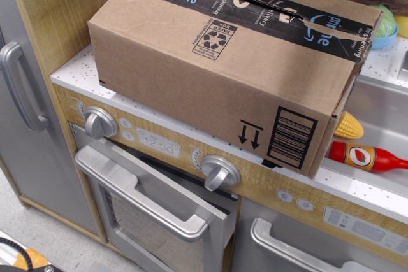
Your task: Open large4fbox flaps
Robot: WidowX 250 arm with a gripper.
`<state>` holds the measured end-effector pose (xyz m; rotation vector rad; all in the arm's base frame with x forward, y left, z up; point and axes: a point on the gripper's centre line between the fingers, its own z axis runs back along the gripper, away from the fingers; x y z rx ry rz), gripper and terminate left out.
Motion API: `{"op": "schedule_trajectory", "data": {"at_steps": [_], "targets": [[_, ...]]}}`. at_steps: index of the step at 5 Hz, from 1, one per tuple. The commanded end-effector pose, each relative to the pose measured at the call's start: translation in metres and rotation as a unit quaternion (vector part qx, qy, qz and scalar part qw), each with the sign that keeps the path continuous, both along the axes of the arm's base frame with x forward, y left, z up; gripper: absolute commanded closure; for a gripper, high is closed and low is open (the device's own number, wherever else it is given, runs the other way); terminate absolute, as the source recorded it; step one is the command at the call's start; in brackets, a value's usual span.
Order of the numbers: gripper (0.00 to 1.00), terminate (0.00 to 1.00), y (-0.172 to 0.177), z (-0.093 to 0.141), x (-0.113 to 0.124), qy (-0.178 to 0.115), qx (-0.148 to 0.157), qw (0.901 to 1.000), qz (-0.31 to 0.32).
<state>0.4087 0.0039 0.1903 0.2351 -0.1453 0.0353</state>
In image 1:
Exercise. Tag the large brown cardboard box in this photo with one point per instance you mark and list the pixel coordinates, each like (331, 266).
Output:
(269, 76)

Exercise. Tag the right silver oven knob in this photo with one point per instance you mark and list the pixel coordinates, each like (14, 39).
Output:
(219, 172)

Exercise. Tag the silver oven knob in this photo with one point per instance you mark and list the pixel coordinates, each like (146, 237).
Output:
(99, 123)
(219, 172)

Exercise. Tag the left silver oven knob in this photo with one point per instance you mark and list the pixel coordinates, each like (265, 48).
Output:
(99, 123)

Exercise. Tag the silver oven door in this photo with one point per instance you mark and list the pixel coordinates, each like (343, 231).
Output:
(158, 216)

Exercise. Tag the yellow toy corn cob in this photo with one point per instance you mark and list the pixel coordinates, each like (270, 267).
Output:
(349, 127)

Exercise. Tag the red toy ketchup bottle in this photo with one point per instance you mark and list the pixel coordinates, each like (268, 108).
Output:
(370, 159)

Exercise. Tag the silver toy sink basin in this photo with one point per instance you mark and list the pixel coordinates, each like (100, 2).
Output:
(381, 108)

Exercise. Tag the blue toy bowl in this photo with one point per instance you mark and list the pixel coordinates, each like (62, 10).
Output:
(380, 43)

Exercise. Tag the orange object on floor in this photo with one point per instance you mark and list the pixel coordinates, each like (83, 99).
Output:
(36, 258)

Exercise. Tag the yellow toy lemon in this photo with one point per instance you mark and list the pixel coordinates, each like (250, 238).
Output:
(402, 22)

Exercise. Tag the silver dishwasher door handle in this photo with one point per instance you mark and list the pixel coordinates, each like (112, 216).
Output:
(260, 236)

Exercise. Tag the silver fridge door handle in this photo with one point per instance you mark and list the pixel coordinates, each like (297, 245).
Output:
(10, 55)

